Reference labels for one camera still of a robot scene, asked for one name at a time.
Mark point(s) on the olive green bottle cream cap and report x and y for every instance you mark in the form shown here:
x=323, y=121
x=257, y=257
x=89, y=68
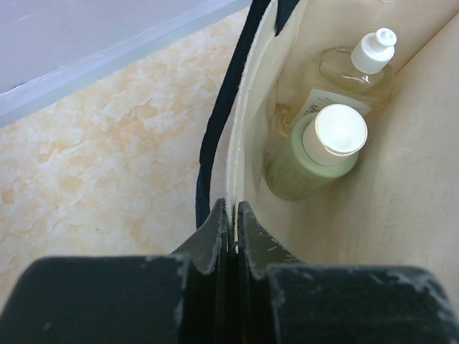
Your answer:
x=321, y=148

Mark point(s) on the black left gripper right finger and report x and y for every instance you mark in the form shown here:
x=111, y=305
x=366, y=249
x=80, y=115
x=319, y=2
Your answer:
x=285, y=300

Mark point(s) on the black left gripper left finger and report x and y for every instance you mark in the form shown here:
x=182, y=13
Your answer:
x=173, y=298

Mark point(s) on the cream canvas tote bag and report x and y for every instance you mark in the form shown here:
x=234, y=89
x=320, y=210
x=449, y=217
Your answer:
x=399, y=205

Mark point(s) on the amber liquid clear bottle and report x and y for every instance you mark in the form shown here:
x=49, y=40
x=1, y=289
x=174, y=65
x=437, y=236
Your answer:
x=359, y=77

